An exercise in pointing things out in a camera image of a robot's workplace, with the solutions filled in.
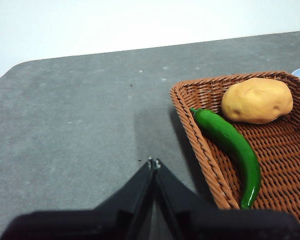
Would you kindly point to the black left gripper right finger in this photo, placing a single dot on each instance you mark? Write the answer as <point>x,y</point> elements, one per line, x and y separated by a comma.
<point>202,222</point>

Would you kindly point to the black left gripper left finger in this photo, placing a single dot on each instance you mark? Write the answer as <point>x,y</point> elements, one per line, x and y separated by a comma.
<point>120,220</point>

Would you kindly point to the green chili pepper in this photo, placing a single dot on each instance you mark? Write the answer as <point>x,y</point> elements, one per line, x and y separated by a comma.
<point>230,140</point>

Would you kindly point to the brown wicker basket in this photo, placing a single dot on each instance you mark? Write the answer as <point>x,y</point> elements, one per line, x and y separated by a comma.
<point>277,155</point>

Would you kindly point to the yellow-brown potato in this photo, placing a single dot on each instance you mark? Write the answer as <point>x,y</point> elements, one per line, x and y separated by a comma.
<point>257,101</point>

